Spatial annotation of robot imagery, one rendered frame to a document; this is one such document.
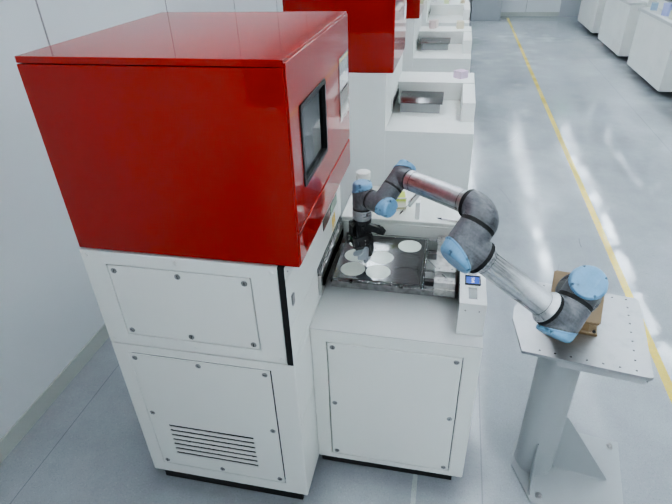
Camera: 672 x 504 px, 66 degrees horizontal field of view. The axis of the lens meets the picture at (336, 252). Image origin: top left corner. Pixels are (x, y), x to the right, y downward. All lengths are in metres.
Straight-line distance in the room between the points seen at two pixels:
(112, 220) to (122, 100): 0.40
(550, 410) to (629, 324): 0.46
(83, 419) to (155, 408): 0.85
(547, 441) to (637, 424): 0.67
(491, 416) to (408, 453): 0.60
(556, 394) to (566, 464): 0.49
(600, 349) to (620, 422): 1.00
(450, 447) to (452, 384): 0.36
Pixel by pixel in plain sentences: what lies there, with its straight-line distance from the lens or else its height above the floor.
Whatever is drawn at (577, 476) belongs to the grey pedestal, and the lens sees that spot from 2.68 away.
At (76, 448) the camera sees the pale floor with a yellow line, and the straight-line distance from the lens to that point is 2.93.
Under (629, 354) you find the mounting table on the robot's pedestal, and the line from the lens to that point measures 2.05.
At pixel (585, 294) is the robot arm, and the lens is 1.81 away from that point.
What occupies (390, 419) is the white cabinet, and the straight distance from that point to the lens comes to 2.22.
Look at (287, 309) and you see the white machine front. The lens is 1.65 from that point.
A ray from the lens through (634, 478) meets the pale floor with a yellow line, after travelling 2.79.
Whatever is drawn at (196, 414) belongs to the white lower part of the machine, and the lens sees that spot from 2.18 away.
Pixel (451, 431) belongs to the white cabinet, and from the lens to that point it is 2.23.
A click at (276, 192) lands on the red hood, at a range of 1.44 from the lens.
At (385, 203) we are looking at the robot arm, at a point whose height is 1.25.
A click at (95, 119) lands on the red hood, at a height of 1.65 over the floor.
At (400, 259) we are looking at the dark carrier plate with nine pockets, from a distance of 2.17.
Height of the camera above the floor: 2.08
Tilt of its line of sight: 32 degrees down
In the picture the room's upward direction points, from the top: 2 degrees counter-clockwise
